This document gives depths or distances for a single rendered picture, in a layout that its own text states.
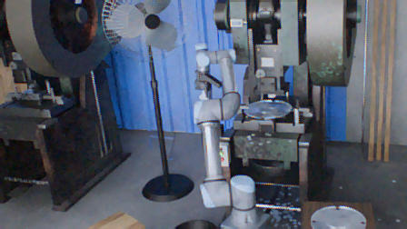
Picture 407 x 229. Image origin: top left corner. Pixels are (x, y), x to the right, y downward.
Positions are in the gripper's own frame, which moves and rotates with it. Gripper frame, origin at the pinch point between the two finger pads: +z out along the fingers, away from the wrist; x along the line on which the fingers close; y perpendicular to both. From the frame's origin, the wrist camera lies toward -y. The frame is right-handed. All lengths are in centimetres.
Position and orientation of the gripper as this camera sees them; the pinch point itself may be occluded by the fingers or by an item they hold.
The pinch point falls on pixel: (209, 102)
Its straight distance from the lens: 302.8
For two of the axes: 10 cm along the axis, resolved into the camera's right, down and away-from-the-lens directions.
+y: -9.6, -0.6, 2.8
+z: 0.5, 9.3, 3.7
